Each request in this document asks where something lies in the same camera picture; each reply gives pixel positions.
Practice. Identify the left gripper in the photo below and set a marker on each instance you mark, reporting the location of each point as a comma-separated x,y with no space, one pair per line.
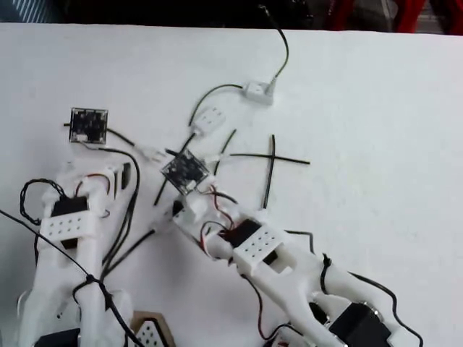
96,188

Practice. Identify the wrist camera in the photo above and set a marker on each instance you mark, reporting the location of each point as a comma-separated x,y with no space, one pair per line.
186,171
89,126

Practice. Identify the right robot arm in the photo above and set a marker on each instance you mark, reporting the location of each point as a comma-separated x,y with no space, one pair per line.
278,285

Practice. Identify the white two-prong plug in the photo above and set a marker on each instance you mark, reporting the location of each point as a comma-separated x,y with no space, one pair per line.
153,153
215,159

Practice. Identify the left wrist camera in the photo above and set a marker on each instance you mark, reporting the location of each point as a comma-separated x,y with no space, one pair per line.
89,126

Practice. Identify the white outlet socket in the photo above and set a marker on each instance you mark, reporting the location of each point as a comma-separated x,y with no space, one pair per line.
257,92
210,121

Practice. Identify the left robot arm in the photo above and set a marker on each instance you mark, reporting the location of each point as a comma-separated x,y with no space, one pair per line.
90,253

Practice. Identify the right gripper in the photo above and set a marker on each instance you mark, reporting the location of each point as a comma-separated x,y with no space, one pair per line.
195,213

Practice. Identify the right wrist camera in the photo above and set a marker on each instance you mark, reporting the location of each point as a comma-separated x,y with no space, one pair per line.
186,171

